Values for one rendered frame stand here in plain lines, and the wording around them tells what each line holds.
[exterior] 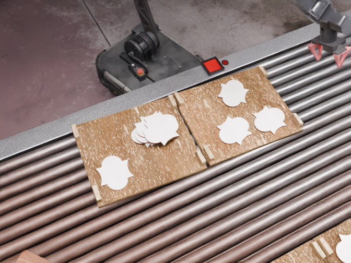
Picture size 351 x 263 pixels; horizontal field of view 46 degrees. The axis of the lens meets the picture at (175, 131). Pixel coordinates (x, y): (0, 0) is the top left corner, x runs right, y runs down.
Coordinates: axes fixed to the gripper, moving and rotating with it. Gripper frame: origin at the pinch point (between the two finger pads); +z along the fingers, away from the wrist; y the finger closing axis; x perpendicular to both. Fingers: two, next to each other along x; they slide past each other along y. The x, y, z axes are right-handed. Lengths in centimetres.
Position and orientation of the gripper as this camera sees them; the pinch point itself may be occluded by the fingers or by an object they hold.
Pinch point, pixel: (328, 61)
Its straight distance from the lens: 165.1
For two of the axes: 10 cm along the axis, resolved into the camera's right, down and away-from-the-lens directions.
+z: 2.2, 7.8, 5.9
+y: -5.2, -4.1, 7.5
